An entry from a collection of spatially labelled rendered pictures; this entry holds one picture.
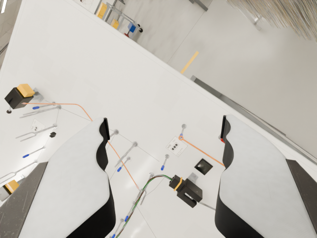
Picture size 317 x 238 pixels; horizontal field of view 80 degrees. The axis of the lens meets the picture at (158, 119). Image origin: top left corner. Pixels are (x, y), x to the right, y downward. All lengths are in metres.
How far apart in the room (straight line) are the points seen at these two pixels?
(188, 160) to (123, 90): 0.29
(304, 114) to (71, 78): 1.55
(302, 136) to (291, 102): 0.28
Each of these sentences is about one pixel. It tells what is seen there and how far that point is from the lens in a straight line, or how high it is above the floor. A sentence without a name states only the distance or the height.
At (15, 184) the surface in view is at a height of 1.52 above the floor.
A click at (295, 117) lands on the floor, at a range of 1.76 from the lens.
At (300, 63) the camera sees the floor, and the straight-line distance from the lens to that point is 1.95.
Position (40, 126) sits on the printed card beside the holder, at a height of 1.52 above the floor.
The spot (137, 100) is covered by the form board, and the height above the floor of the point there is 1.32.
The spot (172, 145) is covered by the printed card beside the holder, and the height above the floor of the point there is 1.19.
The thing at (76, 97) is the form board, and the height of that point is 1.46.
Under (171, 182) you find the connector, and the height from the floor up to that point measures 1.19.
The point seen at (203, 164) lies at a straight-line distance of 0.60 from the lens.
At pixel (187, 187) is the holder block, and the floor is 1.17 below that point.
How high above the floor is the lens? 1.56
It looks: 32 degrees down
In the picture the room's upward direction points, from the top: 68 degrees counter-clockwise
